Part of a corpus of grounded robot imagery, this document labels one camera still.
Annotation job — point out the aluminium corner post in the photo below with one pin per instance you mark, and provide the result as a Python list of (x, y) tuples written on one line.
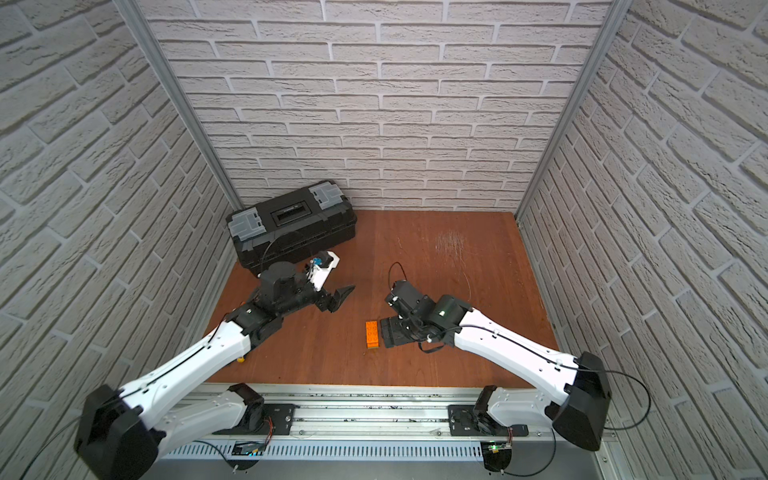
[(140, 29), (613, 20)]

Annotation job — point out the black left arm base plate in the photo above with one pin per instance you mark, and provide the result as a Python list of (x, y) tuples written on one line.
[(276, 419)]

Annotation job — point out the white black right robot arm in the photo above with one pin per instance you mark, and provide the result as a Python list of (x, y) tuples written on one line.
[(574, 393)]

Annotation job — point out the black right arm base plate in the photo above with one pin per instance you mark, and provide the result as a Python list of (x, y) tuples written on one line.
[(463, 421)]

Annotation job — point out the orange long lego brick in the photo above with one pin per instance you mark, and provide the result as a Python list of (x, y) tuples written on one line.
[(372, 334)]

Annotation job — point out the white perforated cable tray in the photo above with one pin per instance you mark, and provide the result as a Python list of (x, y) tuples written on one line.
[(334, 450)]

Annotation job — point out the aluminium corner post left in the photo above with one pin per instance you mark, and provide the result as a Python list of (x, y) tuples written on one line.
[(140, 29)]

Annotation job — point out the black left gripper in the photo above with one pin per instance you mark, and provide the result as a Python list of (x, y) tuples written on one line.
[(324, 300)]

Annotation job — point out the black plastic toolbox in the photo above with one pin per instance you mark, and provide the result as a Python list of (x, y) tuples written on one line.
[(292, 227)]

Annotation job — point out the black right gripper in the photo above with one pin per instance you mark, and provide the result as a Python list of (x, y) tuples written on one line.
[(391, 333)]

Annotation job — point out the aluminium corner post right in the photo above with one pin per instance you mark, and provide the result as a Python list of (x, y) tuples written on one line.
[(613, 20)]

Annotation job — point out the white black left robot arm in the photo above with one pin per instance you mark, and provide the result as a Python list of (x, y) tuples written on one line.
[(123, 432)]

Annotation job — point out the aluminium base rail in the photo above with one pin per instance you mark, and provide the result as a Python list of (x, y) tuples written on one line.
[(324, 412)]

